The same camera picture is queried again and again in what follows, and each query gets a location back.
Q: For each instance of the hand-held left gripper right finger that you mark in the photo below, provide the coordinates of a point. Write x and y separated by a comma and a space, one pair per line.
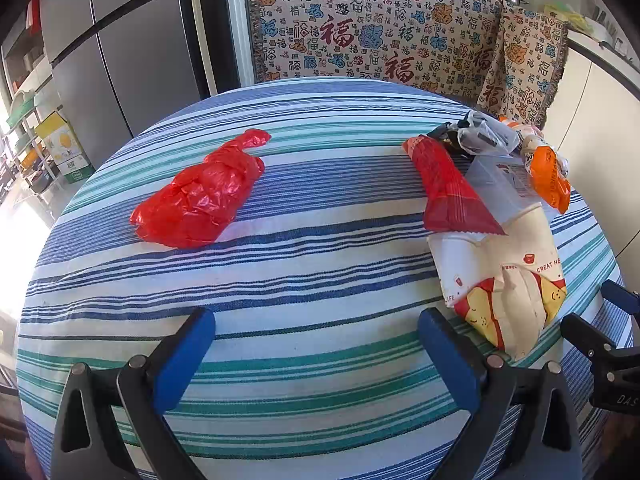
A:
447, 360

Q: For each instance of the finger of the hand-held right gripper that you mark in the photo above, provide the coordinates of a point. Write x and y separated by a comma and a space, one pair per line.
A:
582, 335
622, 297

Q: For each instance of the large printed cloth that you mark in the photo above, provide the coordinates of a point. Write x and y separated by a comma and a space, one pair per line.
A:
360, 25

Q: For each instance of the orange white plastic wrapper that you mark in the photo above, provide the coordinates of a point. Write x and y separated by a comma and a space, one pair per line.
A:
550, 180

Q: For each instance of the dark glass cabinet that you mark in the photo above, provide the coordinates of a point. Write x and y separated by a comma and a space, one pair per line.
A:
22, 55

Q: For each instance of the red hanging cloth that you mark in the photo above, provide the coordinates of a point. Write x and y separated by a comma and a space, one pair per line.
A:
32, 12

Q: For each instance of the white printed paper bag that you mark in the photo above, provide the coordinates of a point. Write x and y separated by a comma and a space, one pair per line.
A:
500, 270

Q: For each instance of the clear plastic box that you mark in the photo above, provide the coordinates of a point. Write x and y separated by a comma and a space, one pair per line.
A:
500, 180

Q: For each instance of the white storage rack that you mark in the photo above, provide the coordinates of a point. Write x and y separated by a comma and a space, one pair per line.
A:
25, 160

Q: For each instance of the white base cabinets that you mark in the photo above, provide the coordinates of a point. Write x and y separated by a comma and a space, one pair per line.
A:
600, 125

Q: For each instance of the round table with striped cloth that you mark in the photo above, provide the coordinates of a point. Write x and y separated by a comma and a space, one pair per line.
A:
300, 285

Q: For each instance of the red plastic bag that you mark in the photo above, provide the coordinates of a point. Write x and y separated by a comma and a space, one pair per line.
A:
200, 200

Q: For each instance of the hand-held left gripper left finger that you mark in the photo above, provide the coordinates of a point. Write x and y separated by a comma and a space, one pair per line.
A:
182, 360

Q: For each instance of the black white plastic bag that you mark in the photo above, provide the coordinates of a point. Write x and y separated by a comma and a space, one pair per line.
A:
485, 132

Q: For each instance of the grey refrigerator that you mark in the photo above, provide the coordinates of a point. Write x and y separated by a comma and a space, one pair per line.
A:
125, 60

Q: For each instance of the red snack packet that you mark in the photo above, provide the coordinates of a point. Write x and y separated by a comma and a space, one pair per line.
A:
450, 190

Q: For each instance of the yellow cardboard box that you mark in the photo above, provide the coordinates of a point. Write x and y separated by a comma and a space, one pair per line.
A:
62, 147

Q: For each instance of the small printed cloth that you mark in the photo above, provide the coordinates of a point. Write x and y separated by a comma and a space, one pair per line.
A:
525, 70

